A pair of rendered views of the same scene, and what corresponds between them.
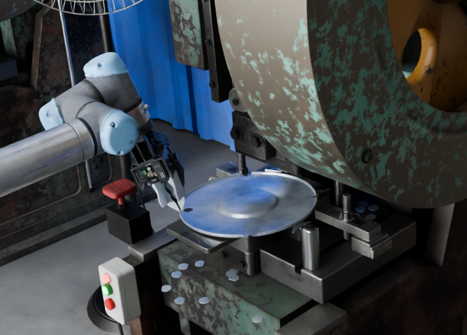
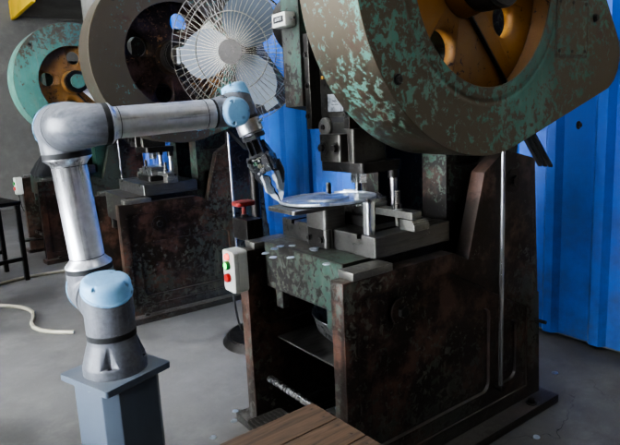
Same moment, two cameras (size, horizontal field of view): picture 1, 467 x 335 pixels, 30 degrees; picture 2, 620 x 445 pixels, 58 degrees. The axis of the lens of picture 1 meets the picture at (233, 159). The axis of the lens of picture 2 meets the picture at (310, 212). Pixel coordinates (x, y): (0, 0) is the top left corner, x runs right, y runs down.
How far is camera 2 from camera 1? 0.61 m
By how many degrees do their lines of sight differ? 16
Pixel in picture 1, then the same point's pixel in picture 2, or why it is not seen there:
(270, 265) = (340, 239)
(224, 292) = (305, 258)
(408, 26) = (433, 21)
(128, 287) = (241, 264)
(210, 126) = not seen: hidden behind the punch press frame
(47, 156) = (184, 112)
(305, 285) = (363, 247)
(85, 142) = (211, 110)
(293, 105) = (345, 33)
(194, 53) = (297, 95)
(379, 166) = (408, 93)
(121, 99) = not seen: hidden behind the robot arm
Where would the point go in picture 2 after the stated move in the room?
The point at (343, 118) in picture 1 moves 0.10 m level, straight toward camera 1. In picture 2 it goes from (380, 41) to (375, 34)
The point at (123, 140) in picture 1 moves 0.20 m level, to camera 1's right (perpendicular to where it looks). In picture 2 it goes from (238, 114) to (316, 110)
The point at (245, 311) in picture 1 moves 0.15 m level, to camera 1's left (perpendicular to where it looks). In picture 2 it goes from (319, 267) to (266, 269)
